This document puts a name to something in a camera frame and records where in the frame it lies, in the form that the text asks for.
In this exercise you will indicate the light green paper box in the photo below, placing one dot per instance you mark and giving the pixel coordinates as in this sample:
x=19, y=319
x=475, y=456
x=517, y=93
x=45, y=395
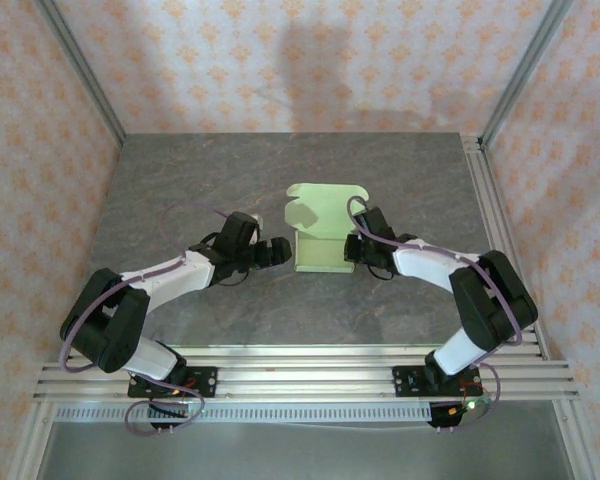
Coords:
x=325, y=235

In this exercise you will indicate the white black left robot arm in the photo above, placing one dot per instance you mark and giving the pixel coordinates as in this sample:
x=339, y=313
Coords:
x=180, y=275

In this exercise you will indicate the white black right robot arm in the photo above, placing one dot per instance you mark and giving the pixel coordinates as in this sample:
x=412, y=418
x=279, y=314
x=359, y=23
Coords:
x=425, y=265

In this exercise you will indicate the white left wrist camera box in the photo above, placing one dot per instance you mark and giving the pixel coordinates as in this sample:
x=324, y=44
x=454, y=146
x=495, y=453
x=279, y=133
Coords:
x=257, y=221

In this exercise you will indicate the aluminium frame rail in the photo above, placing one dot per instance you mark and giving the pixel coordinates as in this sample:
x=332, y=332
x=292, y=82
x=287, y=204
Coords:
x=305, y=380
x=495, y=215
x=305, y=351

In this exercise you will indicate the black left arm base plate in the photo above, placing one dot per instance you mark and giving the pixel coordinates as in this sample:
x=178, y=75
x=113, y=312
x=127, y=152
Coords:
x=205, y=380

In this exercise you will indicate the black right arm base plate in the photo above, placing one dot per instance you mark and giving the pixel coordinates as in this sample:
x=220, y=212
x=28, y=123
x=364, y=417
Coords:
x=405, y=380

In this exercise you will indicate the aluminium frame post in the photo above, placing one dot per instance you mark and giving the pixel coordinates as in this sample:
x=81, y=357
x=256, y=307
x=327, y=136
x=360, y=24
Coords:
x=575, y=440
x=525, y=70
x=80, y=70
x=30, y=440

